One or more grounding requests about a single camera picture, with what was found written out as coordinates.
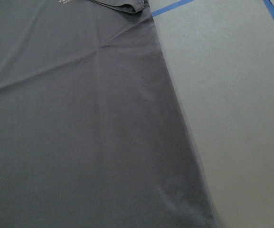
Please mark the brown t-shirt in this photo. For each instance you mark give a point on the brown t-shirt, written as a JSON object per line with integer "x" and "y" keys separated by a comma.
{"x": 91, "y": 131}

